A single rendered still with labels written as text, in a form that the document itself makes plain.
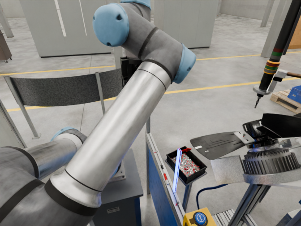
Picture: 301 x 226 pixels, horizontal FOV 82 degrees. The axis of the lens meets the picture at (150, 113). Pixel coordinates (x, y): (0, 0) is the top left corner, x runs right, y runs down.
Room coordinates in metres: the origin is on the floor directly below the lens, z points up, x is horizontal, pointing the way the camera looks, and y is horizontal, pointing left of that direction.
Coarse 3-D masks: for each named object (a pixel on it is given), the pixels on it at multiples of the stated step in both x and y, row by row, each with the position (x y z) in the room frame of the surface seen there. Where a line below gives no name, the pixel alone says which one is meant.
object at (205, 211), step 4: (204, 208) 0.36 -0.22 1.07; (192, 212) 0.34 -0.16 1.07; (196, 212) 0.34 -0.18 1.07; (200, 212) 0.34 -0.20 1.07; (204, 212) 0.34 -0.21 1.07; (208, 212) 0.34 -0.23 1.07; (184, 216) 0.34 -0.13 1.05; (188, 216) 0.33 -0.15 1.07; (192, 216) 0.33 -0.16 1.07; (208, 216) 0.33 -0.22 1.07; (184, 220) 0.33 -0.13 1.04; (188, 220) 0.31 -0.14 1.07; (208, 220) 0.31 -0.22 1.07; (212, 220) 0.31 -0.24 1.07; (184, 224) 0.32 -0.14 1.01; (188, 224) 0.30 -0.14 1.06; (192, 224) 0.30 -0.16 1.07; (196, 224) 0.30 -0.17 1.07; (204, 224) 0.30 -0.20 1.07; (208, 224) 0.30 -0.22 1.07; (212, 224) 0.30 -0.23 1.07
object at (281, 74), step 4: (280, 72) 0.62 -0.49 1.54; (284, 72) 0.61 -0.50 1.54; (276, 76) 0.63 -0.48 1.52; (280, 76) 0.62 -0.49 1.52; (284, 76) 0.61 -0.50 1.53; (272, 80) 0.63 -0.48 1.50; (276, 80) 0.62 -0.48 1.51; (280, 80) 0.61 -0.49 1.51; (272, 84) 0.63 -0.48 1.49; (256, 88) 0.65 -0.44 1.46; (268, 88) 0.65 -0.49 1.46; (272, 88) 0.62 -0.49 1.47; (256, 92) 0.64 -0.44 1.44; (260, 92) 0.63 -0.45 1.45; (264, 92) 0.62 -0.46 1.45; (268, 92) 0.62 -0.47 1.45
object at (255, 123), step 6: (258, 120) 0.69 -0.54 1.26; (246, 126) 0.70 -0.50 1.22; (252, 126) 0.68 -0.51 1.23; (246, 132) 0.68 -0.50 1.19; (252, 132) 0.66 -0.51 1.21; (258, 132) 0.65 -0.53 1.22; (258, 138) 0.64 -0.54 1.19; (264, 138) 0.63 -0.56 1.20; (270, 138) 0.64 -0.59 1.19; (252, 144) 0.62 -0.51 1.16; (258, 144) 0.60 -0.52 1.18; (264, 144) 0.59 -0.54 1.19; (270, 144) 0.59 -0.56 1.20
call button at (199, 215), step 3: (198, 213) 0.33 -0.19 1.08; (201, 213) 0.33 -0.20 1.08; (195, 216) 0.32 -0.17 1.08; (198, 216) 0.32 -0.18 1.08; (201, 216) 0.32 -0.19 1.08; (204, 216) 0.32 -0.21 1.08; (195, 219) 0.31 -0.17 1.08; (198, 219) 0.31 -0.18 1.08; (201, 219) 0.31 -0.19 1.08; (204, 219) 0.31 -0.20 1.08; (198, 222) 0.30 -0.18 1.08; (201, 222) 0.30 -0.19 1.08; (204, 222) 0.30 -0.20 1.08
